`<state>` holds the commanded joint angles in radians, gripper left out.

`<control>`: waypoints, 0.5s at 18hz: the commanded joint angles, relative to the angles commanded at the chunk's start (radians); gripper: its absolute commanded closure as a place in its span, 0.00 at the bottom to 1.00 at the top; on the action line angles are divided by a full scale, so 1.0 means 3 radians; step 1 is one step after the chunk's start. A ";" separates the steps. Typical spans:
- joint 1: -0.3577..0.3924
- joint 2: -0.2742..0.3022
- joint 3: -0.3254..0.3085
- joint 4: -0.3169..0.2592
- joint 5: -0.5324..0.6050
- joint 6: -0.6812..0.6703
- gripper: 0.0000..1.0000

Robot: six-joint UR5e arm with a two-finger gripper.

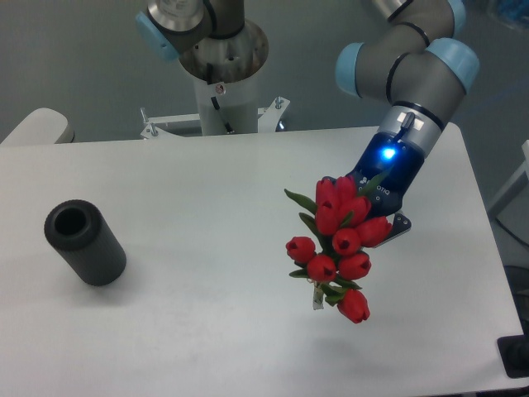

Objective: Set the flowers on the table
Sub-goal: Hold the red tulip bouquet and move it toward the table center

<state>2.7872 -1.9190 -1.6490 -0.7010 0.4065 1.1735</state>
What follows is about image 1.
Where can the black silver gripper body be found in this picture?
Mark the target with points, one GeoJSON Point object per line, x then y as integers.
{"type": "Point", "coordinates": [395, 154]}

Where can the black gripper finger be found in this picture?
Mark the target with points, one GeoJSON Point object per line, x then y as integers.
{"type": "Point", "coordinates": [400, 225]}

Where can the red tulip bouquet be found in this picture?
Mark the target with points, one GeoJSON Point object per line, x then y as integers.
{"type": "Point", "coordinates": [334, 258]}

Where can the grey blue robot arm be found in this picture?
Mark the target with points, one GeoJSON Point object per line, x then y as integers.
{"type": "Point", "coordinates": [418, 67]}

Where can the black device at table edge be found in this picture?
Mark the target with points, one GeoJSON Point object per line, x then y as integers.
{"type": "Point", "coordinates": [514, 353]}

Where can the blue items in bag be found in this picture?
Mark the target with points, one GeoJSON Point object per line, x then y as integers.
{"type": "Point", "coordinates": [511, 13]}

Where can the black cylindrical vase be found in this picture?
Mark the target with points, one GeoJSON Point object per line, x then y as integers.
{"type": "Point", "coordinates": [77, 230]}

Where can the white chair backrest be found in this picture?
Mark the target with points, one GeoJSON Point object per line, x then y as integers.
{"type": "Point", "coordinates": [44, 126]}

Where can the white furniture frame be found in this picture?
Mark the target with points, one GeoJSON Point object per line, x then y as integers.
{"type": "Point", "coordinates": [513, 186]}

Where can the white metal base bracket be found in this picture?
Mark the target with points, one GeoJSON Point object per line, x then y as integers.
{"type": "Point", "coordinates": [244, 119]}

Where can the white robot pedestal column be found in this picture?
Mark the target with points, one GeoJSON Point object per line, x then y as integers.
{"type": "Point", "coordinates": [224, 72]}

